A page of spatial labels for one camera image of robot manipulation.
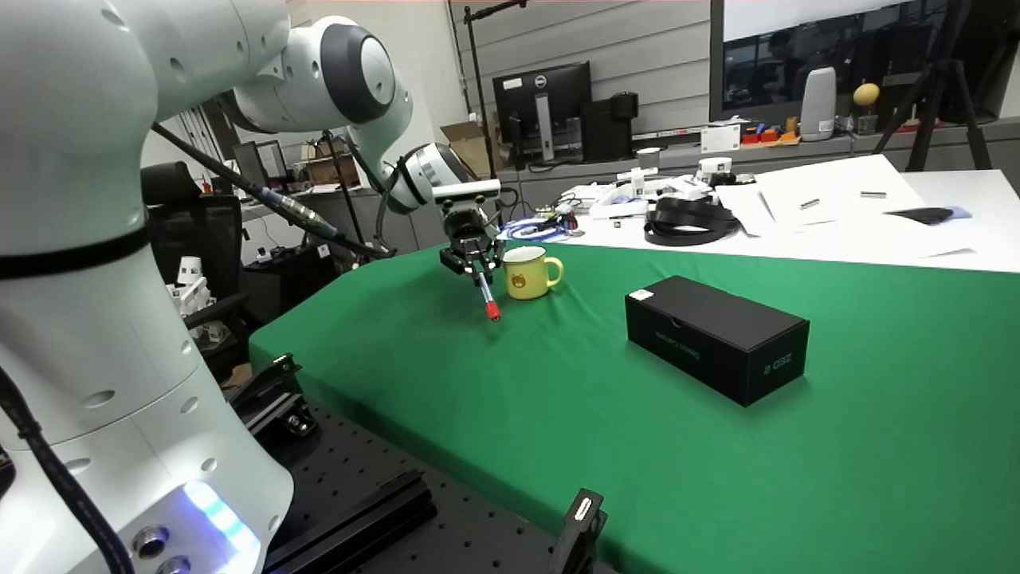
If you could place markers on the black Dell computer monitor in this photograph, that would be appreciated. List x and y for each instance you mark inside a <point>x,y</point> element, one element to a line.
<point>544,105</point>

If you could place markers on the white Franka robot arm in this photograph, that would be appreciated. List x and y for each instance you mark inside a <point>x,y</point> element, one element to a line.
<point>115,265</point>

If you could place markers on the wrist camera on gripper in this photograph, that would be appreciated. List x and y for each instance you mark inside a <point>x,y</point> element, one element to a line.
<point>466,191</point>

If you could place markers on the black frame pole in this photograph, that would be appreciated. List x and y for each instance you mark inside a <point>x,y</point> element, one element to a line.
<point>479,66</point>

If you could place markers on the yellow ball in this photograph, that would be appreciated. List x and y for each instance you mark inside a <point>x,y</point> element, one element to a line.
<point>864,93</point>

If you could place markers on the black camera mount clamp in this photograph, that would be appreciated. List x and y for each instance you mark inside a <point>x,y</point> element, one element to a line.
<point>579,526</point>

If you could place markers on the black computer tower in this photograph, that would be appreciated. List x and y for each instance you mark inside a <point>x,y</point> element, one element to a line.
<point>611,128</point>

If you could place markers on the white grey speaker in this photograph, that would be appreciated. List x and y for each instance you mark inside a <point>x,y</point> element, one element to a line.
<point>816,104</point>

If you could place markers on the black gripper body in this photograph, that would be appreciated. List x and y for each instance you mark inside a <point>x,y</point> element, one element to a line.
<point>466,229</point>

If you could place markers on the brown cardboard box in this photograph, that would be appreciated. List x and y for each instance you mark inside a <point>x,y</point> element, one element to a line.
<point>466,147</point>

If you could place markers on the black office chair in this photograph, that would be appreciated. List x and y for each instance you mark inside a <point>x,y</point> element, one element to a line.
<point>193,240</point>

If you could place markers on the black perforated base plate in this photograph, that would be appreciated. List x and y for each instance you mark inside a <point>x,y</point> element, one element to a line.
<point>426,511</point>

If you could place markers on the grey marker with red cap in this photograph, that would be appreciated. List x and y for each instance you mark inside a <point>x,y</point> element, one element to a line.
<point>488,294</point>

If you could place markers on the black rectangular cardboard box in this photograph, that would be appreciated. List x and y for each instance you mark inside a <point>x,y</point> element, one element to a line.
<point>720,336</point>

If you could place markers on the small white box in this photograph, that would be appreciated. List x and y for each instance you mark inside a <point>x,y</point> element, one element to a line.
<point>722,139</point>

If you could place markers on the green table cloth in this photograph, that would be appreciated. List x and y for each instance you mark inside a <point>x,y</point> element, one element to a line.
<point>745,446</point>

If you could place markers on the yellow enamel mug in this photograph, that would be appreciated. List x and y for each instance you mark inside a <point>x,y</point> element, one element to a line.
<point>527,271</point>

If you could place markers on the black camera tripod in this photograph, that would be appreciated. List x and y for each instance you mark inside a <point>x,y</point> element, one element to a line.
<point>943,83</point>

